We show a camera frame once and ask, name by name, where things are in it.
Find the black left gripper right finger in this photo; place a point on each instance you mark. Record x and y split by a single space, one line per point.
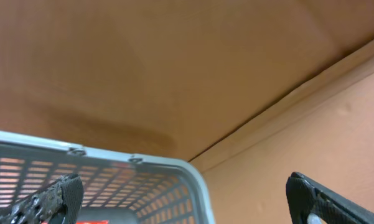
311 202

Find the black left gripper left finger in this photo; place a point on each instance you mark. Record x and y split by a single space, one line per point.
59 202

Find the red Nescafe coffee stick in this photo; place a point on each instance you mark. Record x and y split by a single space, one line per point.
89 222

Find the grey plastic mesh basket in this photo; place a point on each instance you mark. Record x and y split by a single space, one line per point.
118 187

